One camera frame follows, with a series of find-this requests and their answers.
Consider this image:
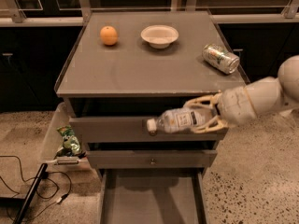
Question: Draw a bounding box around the orange fruit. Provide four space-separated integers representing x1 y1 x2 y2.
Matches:
100 26 118 46

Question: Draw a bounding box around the clear plastic water bottle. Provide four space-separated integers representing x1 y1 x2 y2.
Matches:
147 107 214 133

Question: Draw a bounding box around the black flat bar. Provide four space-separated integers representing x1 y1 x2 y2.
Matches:
12 163 48 224

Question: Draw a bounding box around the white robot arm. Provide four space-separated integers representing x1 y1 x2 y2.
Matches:
185 55 299 133

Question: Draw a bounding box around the green soda can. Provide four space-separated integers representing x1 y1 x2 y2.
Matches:
202 44 240 75

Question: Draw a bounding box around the grey drawer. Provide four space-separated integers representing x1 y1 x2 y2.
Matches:
98 168 209 224
87 150 217 169
69 117 228 144

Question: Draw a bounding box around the green chip bag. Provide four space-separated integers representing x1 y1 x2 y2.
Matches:
56 125 82 157

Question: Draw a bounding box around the grey bottom drawer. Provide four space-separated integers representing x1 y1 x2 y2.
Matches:
98 168 209 224

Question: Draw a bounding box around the clear plastic bin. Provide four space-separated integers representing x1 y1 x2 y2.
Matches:
40 103 90 172

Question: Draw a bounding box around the grey top drawer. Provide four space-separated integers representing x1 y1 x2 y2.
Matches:
69 117 228 144

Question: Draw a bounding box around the white bowl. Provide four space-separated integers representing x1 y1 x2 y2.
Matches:
141 25 178 49

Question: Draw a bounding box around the grey middle drawer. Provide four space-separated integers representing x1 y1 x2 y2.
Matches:
87 150 217 169

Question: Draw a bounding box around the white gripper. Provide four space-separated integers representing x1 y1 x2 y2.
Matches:
184 87 257 133

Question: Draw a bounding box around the grey drawer cabinet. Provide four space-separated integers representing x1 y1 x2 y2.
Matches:
53 10 252 224

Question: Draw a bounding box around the black cable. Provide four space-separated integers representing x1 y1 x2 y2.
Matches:
0 155 72 222

